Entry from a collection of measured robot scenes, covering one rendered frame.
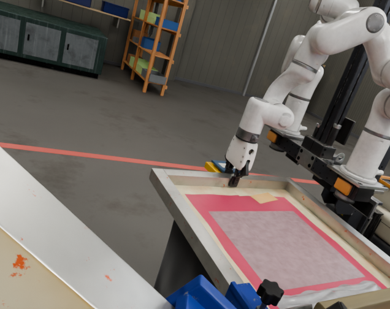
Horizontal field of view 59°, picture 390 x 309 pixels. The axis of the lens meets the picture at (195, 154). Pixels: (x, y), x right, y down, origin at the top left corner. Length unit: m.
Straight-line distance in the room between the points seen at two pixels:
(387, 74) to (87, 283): 1.08
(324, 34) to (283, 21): 9.83
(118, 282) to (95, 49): 6.84
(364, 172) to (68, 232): 1.17
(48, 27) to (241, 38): 5.39
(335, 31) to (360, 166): 0.46
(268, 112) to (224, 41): 8.98
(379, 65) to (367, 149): 0.27
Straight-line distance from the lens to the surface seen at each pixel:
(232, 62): 10.25
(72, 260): 0.17
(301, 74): 1.11
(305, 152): 1.46
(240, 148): 1.12
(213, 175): 1.14
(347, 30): 1.07
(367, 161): 1.27
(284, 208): 1.20
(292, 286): 0.87
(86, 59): 7.00
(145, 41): 7.61
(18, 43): 6.98
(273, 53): 10.87
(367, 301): 0.77
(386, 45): 1.20
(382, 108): 1.26
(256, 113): 1.08
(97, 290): 0.17
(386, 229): 1.86
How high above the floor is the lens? 1.44
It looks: 19 degrees down
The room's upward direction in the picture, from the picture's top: 17 degrees clockwise
